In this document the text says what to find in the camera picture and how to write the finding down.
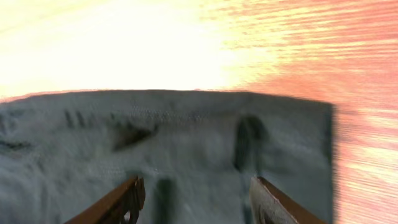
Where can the black shorts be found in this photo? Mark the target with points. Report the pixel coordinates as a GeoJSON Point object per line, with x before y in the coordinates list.
{"type": "Point", "coordinates": [197, 152]}

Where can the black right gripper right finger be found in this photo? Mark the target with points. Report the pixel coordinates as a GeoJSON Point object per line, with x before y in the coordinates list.
{"type": "Point", "coordinates": [269, 205]}

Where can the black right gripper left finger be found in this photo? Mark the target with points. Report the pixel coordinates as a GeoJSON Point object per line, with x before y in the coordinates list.
{"type": "Point", "coordinates": [121, 205]}

